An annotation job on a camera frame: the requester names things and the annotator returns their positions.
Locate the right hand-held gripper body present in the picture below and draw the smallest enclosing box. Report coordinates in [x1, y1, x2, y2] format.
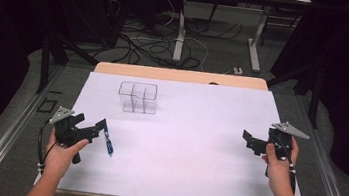
[247, 117, 312, 182]

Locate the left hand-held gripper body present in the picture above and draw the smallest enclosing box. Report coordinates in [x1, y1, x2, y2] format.
[44, 105, 101, 167]

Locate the blue pen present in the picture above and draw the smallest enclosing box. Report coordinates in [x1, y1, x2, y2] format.
[100, 127, 117, 157]

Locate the person's left hand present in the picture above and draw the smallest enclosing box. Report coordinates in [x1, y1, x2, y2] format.
[41, 129, 90, 182]

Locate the person's right hand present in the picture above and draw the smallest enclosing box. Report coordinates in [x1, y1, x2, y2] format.
[257, 133, 302, 196]

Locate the clear acrylic organizer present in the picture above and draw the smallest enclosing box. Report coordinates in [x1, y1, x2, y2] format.
[115, 79, 161, 117]

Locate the black metal stand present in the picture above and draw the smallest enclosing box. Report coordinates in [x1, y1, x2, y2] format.
[35, 36, 55, 95]

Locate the white desk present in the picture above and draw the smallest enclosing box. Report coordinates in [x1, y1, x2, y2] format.
[151, 0, 313, 79]

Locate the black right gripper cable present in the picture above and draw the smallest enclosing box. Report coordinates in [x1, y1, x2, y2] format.
[268, 137, 303, 195]

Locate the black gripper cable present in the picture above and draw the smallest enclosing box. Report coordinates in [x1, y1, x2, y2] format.
[33, 117, 61, 176]
[268, 137, 303, 195]

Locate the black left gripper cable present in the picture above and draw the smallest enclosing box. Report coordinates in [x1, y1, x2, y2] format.
[33, 117, 61, 176]

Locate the black square floor frame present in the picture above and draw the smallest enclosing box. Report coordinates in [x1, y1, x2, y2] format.
[35, 96, 59, 116]

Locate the metal floor rail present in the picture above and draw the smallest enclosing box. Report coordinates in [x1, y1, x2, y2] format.
[284, 92, 349, 196]
[0, 55, 68, 196]

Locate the tangle of floor cables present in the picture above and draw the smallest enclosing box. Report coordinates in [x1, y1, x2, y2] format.
[93, 0, 247, 78]

